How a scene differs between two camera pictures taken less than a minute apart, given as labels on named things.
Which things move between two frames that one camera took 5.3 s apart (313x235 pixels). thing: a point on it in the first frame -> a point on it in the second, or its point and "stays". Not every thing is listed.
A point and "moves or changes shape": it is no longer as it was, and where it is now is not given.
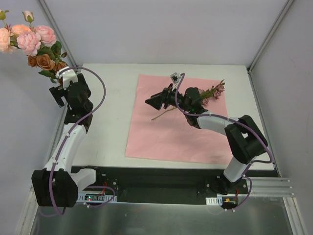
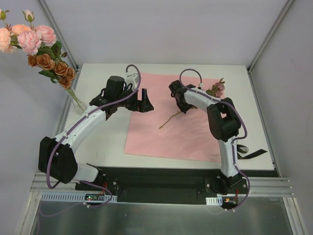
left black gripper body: x=57 y=95 -> x=137 y=102
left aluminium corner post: x=69 y=56 stays
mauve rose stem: x=214 y=91 moves or changes shape
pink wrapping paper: x=167 y=134 stays
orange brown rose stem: x=44 y=61 stays
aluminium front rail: x=272 y=187 stays
